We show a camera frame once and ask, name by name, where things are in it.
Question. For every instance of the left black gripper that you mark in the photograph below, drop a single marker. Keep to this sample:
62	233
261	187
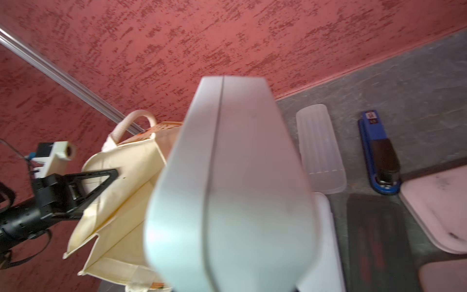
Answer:
65	197

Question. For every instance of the printed canvas tote bag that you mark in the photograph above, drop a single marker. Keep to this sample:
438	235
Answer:
138	148

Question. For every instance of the light mint pencil case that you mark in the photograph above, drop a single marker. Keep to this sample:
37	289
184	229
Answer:
232	210

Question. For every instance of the black pencil case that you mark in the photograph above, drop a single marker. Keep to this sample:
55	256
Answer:
380	256

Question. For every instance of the pink pencil case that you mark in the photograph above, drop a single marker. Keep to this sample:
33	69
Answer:
438	203
447	276

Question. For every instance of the white pencil case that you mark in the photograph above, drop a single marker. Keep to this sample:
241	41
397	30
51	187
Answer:
327	275

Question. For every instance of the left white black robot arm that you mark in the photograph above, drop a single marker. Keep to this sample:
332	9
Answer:
20	223

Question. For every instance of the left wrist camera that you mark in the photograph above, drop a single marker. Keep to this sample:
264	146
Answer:
52	158

